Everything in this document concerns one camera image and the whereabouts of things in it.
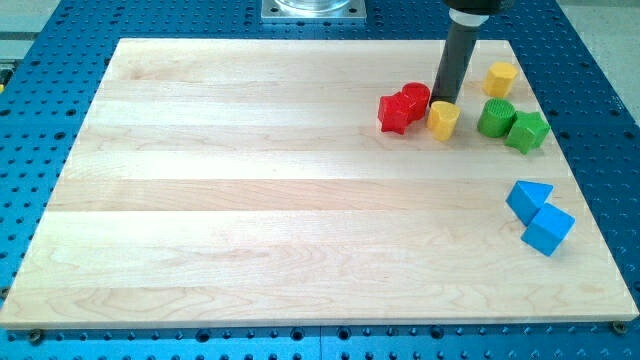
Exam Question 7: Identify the red circle block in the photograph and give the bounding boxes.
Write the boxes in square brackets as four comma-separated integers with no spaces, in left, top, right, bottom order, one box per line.
[401,82,431,122]

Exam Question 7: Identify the blue perforated table plate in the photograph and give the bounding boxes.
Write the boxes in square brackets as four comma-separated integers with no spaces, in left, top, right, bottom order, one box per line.
[1,1,639,359]

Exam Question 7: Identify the green circle block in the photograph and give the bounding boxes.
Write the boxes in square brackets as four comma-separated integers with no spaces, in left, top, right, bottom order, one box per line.
[477,98,516,138]

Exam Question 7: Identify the yellow heart block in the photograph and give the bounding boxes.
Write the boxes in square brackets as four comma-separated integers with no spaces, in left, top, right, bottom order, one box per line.
[426,101,461,141]

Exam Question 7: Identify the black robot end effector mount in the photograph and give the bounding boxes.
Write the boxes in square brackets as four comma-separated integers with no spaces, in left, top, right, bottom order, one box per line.
[442,0,515,15]

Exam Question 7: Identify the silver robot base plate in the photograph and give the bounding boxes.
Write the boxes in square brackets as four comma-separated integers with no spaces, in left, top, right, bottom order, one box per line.
[260,0,367,22]

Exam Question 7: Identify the red star block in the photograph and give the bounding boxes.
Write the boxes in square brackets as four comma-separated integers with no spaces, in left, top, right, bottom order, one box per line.
[377,92,412,135]

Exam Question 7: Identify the green star block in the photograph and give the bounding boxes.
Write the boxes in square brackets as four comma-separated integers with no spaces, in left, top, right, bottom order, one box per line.
[505,111,550,154]

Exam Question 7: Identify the blue triangle block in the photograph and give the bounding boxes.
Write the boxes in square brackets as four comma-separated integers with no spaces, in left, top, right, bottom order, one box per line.
[506,180,553,226]

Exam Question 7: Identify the yellow hexagon block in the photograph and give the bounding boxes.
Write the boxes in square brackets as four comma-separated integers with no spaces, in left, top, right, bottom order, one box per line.
[482,62,519,98]

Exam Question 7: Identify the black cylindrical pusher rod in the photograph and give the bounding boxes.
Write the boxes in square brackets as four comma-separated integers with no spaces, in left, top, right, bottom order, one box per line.
[431,8,489,104]

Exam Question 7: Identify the blue cube block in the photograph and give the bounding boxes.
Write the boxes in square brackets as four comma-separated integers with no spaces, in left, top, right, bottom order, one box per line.
[521,203,576,257]

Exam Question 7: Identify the wooden board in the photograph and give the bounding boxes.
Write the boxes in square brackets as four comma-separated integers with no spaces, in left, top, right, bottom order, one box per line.
[1,38,638,329]

